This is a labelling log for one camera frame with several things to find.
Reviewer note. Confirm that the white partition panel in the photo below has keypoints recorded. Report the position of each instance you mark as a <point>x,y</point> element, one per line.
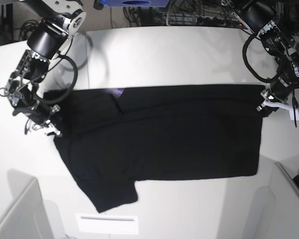
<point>276,207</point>
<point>26,216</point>

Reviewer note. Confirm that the white paper label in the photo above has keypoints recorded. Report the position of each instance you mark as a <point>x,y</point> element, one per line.
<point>108,224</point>

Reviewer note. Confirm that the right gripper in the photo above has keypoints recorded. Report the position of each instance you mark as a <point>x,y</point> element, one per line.
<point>41,116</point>

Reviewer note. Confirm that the blue plastic bin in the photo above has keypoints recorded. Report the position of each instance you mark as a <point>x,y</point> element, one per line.
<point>141,3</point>

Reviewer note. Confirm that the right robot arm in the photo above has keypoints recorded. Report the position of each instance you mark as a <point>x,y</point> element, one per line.
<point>60,22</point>

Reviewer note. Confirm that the power strip with red light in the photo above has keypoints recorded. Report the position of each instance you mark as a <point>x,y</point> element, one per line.
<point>218,22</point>

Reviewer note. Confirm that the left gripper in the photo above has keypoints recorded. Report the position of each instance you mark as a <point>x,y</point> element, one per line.
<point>279,89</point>

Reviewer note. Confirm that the left white partition panel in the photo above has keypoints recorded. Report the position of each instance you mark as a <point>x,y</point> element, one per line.
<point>26,216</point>

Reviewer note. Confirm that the right white partition panel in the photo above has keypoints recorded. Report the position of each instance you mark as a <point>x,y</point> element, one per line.
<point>276,207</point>

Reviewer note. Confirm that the black T-shirt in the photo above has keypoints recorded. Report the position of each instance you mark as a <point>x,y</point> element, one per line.
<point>158,133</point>

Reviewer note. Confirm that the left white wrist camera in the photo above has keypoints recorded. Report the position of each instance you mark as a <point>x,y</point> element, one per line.
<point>293,112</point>

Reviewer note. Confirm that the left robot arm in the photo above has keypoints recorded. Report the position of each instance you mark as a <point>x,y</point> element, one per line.
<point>260,17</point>

